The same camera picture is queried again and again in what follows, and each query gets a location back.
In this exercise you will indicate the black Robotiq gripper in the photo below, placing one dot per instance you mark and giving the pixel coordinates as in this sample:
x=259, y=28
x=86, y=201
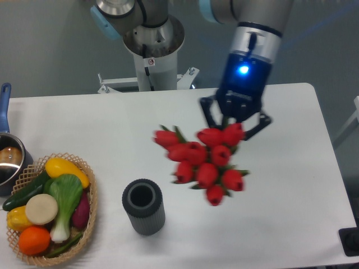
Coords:
x=240, y=93

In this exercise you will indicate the red tulip bouquet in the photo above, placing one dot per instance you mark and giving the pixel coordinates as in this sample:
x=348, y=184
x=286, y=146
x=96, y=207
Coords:
x=206, y=163

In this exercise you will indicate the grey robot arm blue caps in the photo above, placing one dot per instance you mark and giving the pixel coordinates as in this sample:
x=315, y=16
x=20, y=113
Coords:
x=259, y=24

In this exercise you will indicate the dark grey ribbed vase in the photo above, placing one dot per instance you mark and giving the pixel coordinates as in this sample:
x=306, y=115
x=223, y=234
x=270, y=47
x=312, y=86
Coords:
x=142, y=201

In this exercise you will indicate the black device at table edge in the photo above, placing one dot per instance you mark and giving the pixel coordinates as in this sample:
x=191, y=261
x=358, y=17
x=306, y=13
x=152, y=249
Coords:
x=349, y=241

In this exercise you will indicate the green bok choy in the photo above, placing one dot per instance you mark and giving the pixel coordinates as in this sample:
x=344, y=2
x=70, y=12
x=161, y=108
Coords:
x=67, y=191

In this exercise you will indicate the purple sweet potato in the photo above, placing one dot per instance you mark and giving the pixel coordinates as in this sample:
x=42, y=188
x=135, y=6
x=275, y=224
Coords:
x=81, y=215

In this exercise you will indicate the yellow squash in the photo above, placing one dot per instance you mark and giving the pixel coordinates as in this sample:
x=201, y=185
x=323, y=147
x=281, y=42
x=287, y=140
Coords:
x=57, y=166

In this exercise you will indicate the green cucumber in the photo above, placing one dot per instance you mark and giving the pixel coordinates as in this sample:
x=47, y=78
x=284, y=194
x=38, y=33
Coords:
x=21, y=197

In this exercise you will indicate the beige round bun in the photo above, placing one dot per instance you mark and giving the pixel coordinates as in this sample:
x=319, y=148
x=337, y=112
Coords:
x=41, y=209

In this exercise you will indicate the woven wicker basket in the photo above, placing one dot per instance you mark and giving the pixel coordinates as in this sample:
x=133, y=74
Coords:
x=80, y=230

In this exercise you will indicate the green chili pepper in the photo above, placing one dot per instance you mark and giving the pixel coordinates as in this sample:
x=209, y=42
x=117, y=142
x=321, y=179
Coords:
x=57, y=252

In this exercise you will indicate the orange fruit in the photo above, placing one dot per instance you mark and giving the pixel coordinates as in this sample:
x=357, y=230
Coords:
x=34, y=240

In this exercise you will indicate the yellow bell pepper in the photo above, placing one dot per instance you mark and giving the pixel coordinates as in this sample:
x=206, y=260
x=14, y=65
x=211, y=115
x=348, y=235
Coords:
x=17, y=219

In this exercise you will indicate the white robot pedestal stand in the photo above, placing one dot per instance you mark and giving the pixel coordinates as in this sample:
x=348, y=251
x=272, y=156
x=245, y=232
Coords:
x=155, y=52

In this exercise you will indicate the white frame at right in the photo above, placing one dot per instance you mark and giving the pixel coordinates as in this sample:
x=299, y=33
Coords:
x=347, y=128

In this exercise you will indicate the blue handled saucepan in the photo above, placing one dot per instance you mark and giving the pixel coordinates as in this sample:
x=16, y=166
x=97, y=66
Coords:
x=14, y=156

